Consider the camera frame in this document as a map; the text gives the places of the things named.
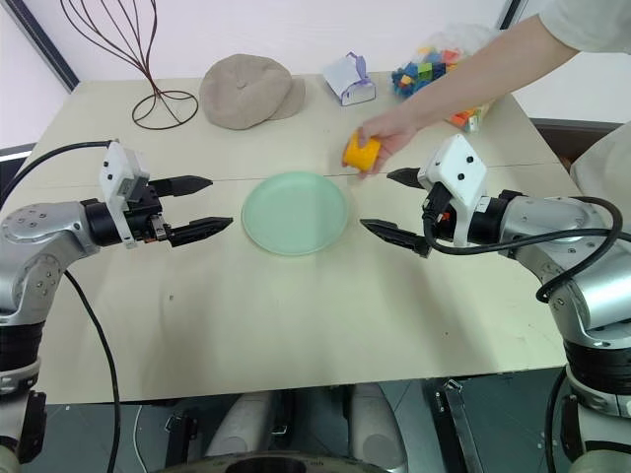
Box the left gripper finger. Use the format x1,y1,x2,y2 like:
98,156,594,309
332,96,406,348
166,216,235,249
146,173,215,199

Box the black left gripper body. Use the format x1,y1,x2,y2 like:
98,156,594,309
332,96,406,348
123,183,174,245

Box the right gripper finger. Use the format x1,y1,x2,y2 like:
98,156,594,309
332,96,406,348
359,219,435,259
386,167,423,189

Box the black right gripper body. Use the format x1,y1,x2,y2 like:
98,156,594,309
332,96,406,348
421,181,458,243

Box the yellow toy fruit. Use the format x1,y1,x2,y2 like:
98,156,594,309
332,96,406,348
341,130,385,174

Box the pale green round plate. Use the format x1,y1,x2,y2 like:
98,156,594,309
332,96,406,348
241,169,350,256

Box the person's bare hand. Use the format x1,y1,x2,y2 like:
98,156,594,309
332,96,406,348
355,104,425,179

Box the box of orange blocks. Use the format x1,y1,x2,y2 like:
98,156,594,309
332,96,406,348
451,101,494,134

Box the clear bag of coloured blocks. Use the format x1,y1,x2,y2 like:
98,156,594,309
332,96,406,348
390,19,499,102

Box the beige flat cap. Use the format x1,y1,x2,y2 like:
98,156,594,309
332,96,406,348
198,53,307,131

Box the white purple tissue box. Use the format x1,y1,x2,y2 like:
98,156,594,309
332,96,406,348
322,50,377,107

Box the dark brown furniture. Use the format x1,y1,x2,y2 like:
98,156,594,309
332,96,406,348
530,117,627,169

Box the grey rounded shape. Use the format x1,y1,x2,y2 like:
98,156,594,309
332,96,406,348
350,382,409,472
204,391,277,459

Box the black slanted bar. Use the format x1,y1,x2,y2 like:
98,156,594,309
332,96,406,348
496,0,525,29

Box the black metal table strut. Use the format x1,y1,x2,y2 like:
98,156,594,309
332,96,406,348
433,377,490,473

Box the person's beige shirt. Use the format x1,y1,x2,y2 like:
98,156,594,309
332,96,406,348
538,0,631,199

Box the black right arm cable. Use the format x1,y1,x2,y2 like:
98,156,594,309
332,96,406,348
423,194,623,303

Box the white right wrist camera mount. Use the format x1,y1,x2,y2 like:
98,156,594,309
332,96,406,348
417,133,489,247

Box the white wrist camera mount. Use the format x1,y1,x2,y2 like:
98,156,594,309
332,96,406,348
97,140,151,250
417,133,489,247

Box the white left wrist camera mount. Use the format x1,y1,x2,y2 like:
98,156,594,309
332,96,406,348
97,140,151,250

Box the brown wire stand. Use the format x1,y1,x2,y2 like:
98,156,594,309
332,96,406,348
59,0,200,130

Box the dark window frame post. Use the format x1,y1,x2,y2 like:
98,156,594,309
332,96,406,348
9,0,80,93

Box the black metal table bracket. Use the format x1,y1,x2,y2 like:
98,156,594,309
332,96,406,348
165,413,199,465

